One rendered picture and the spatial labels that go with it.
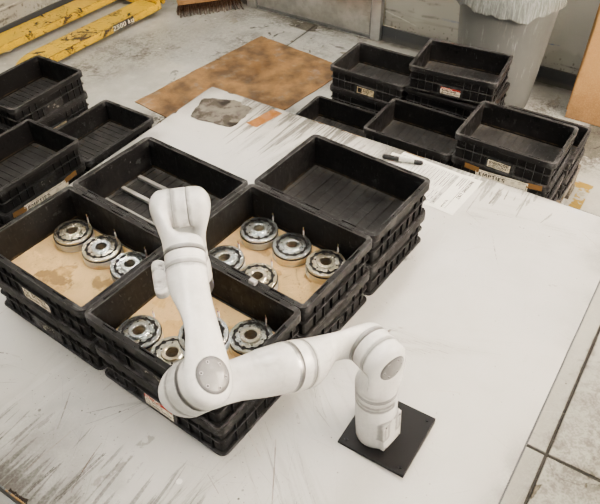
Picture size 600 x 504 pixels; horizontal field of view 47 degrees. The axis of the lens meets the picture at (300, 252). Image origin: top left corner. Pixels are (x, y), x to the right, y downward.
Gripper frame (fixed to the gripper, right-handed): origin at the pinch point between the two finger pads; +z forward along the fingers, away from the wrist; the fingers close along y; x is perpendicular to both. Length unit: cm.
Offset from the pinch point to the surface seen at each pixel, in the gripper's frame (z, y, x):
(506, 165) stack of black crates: 49, 92, -126
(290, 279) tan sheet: 17.1, 24.3, -24.5
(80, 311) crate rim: 6.7, 17.3, 25.6
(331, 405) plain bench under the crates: 30.1, -6.3, -26.4
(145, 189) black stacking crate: 17, 72, 8
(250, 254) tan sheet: 17.0, 36.1, -16.5
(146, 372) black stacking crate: 14.4, 2.5, 13.5
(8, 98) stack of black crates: 50, 203, 63
